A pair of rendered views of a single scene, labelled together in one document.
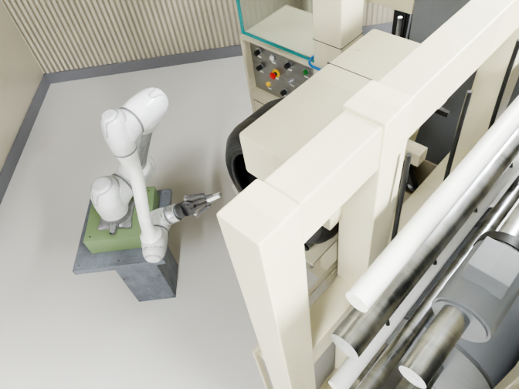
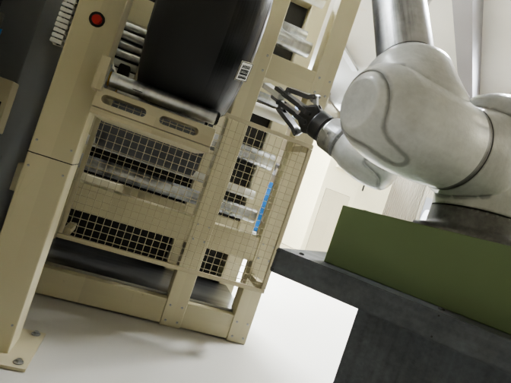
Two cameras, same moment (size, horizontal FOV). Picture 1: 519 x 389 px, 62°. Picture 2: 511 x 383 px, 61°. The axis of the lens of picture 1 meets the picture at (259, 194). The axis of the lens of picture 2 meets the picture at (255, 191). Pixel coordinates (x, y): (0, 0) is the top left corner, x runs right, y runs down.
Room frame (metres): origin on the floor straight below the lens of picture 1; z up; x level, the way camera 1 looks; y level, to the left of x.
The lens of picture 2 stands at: (2.45, 0.73, 0.72)
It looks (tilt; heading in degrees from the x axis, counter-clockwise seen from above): 0 degrees down; 203
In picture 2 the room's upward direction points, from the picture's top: 19 degrees clockwise
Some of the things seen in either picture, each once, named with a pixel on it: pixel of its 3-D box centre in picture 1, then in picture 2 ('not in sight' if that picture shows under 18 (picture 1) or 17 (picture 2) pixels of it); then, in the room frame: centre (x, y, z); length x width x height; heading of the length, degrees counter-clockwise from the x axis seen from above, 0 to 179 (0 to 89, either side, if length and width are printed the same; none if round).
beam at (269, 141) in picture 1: (345, 110); not in sight; (0.95, -0.29, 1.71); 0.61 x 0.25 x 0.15; 128
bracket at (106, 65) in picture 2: not in sight; (108, 83); (1.37, -0.34, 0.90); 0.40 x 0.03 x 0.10; 38
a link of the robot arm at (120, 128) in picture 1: (118, 130); not in sight; (1.40, 0.50, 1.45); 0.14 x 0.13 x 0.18; 139
